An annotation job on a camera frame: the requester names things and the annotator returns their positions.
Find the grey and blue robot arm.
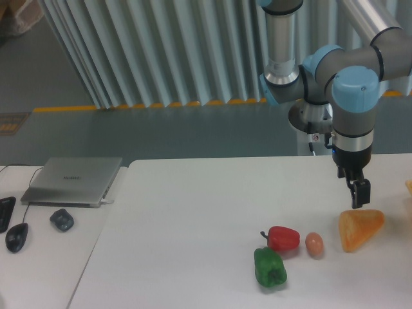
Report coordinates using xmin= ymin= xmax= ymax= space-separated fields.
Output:
xmin=258 ymin=1 xmax=411 ymax=209

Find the black mouse cable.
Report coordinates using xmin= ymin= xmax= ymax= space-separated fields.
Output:
xmin=0 ymin=164 xmax=44 ymax=225

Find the green bell pepper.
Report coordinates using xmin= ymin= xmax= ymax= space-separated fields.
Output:
xmin=254 ymin=247 xmax=287 ymax=288

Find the orange triangular bread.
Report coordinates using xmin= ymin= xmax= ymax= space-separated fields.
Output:
xmin=338 ymin=209 xmax=385 ymax=252

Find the white usb cable plug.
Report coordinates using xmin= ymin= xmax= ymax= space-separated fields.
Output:
xmin=100 ymin=199 xmax=114 ymax=205

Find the red bell pepper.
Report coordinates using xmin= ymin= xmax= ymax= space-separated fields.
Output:
xmin=260 ymin=226 xmax=300 ymax=252

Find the dark earbuds case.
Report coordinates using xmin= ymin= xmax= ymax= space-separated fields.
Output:
xmin=50 ymin=209 xmax=75 ymax=232

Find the black computer mouse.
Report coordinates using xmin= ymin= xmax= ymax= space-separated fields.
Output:
xmin=5 ymin=222 xmax=29 ymax=253

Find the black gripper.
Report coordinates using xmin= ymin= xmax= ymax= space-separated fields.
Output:
xmin=332 ymin=148 xmax=371 ymax=209

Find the corrugated metal panel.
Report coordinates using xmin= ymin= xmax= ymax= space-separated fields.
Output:
xmin=37 ymin=0 xmax=412 ymax=111

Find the silver closed laptop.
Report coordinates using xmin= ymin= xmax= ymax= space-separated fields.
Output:
xmin=21 ymin=157 xmax=122 ymax=208

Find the brown egg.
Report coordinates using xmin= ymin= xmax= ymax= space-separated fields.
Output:
xmin=305 ymin=232 xmax=324 ymax=256

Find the orange item at table edge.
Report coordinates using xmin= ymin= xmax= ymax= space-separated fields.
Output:
xmin=405 ymin=180 xmax=412 ymax=195

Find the black keyboard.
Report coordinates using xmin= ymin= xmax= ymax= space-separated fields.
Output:
xmin=0 ymin=196 xmax=16 ymax=234

